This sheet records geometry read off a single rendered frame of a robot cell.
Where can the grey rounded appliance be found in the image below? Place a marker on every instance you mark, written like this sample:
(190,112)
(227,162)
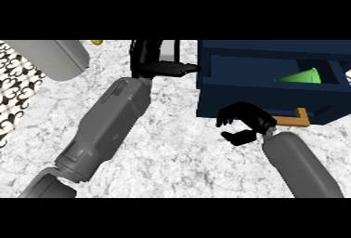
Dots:
(51,57)

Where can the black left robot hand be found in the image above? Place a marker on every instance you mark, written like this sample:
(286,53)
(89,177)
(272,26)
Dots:
(159,68)

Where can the black and white patterned panel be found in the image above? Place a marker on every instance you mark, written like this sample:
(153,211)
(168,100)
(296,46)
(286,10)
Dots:
(14,83)

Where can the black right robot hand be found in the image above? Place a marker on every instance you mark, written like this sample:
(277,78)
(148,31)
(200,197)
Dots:
(252,116)

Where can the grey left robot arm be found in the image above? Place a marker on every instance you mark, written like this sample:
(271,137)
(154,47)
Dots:
(110,124)

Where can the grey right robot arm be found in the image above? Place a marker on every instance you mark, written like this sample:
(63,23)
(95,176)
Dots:
(300,167)

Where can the green cone-shaped cup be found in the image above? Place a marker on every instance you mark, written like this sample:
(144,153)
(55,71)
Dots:
(306,77)

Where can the navy blue cabinet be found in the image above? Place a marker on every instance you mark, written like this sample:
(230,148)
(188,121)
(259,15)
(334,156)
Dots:
(256,49)

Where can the navy blue drawer front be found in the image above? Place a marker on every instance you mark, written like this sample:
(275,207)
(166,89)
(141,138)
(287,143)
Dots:
(260,99)

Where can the small yellow object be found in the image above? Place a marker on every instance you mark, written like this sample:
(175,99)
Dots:
(97,42)

